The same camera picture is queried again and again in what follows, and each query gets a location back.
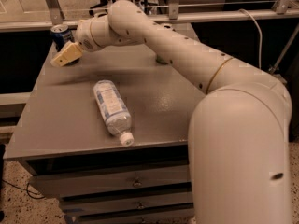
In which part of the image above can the blue pepsi can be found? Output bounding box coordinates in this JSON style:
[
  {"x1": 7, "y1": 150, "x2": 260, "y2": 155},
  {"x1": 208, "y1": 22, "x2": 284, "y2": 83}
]
[{"x1": 50, "y1": 24, "x2": 74, "y2": 51}]

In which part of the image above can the black floor cable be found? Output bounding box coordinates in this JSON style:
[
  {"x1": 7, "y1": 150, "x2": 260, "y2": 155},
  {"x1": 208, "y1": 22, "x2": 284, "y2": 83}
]
[{"x1": 1, "y1": 179, "x2": 46, "y2": 201}]

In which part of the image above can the grey drawer cabinet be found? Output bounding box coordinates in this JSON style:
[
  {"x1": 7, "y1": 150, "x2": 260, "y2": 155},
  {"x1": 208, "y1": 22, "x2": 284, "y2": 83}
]
[{"x1": 5, "y1": 45, "x2": 204, "y2": 224}]

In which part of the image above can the green soda can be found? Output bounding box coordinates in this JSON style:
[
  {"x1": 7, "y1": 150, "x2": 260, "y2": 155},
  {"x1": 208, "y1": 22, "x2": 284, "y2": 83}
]
[{"x1": 156, "y1": 55, "x2": 168, "y2": 64}]

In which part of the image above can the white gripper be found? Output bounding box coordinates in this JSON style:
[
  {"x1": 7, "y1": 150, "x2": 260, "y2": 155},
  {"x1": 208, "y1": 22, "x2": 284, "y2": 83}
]
[{"x1": 50, "y1": 20, "x2": 101, "y2": 67}]

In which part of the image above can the clear plastic water bottle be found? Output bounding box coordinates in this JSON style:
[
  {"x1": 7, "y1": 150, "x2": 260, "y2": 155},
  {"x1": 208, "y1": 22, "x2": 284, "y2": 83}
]
[{"x1": 93, "y1": 80, "x2": 135, "y2": 147}]

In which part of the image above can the metal railing frame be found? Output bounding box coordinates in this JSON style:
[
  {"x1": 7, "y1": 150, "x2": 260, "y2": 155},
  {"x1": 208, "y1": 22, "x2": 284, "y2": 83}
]
[{"x1": 0, "y1": 0, "x2": 299, "y2": 33}]

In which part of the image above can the white cable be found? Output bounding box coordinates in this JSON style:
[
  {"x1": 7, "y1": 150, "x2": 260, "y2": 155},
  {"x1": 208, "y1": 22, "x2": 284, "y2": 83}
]
[{"x1": 238, "y1": 8, "x2": 263, "y2": 71}]

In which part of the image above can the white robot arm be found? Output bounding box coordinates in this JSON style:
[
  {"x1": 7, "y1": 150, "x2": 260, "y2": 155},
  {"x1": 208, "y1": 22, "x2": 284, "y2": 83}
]
[{"x1": 51, "y1": 0, "x2": 292, "y2": 224}]

